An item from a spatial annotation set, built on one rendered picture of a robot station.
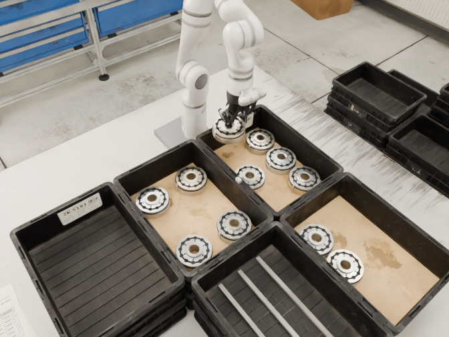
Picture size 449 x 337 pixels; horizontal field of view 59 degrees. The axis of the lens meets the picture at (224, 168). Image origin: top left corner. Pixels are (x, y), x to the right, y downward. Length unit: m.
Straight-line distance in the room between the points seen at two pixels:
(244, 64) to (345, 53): 2.59
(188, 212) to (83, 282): 0.35
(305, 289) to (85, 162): 0.94
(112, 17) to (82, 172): 1.67
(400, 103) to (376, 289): 1.38
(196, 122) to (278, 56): 2.02
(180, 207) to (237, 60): 0.48
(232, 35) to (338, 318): 0.77
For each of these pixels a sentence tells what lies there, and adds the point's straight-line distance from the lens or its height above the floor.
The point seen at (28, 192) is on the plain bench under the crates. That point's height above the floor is 0.70.
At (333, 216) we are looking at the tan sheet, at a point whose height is 0.83.
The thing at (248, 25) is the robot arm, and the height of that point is 1.34.
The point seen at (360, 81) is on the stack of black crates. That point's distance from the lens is 2.44.
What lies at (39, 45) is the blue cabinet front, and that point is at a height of 0.42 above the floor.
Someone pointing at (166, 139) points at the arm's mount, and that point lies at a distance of 1.59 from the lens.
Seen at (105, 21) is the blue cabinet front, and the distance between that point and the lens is 3.02.
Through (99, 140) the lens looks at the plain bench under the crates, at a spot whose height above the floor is 0.70.
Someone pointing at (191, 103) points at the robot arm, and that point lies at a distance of 1.43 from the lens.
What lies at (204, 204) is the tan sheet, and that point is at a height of 0.83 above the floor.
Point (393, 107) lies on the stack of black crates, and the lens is 2.33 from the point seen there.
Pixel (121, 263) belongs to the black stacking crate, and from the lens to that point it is 1.17.
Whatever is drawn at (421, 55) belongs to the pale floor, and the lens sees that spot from 3.87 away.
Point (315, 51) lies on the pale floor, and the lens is 3.56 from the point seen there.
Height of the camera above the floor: 1.84
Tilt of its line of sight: 49 degrees down
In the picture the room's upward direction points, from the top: 3 degrees clockwise
